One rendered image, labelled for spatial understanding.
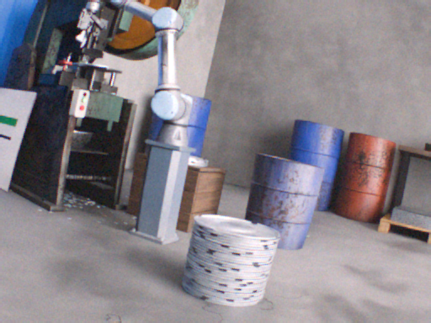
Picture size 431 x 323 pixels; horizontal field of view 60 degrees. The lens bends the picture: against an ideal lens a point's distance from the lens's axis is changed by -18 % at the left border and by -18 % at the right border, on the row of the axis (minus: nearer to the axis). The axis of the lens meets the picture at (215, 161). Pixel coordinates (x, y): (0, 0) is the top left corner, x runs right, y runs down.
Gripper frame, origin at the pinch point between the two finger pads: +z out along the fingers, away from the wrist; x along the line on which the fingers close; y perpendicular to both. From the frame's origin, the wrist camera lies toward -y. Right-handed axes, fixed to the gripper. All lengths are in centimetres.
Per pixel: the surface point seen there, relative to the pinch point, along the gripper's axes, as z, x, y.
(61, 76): 18.8, 8.2, 7.8
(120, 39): -18, -56, -35
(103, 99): 25.4, -12.5, -23.9
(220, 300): 82, 114, -41
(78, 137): 49, -17, -16
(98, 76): 12.9, -16.4, -17.9
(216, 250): 64, 111, -36
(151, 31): -24, -32, -47
